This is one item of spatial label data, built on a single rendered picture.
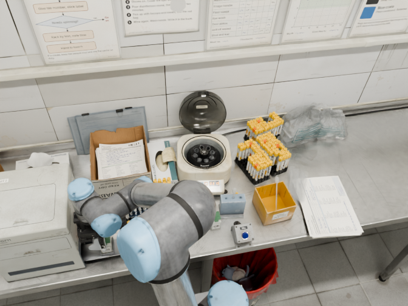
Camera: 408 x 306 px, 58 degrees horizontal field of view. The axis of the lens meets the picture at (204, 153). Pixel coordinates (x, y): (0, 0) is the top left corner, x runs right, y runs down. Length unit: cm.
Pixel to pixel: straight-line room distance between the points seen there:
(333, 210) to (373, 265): 107
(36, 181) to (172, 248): 76
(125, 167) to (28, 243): 55
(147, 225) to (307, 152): 128
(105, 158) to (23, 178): 43
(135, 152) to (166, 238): 103
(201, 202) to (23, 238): 71
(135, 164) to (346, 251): 159
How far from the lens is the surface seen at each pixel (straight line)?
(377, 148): 204
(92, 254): 148
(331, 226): 163
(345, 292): 255
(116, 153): 172
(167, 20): 150
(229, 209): 154
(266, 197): 164
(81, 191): 113
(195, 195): 76
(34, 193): 136
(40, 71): 157
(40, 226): 128
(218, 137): 170
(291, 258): 253
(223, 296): 109
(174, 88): 168
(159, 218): 73
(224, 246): 150
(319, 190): 173
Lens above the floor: 220
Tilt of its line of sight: 48 degrees down
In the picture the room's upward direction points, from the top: 3 degrees clockwise
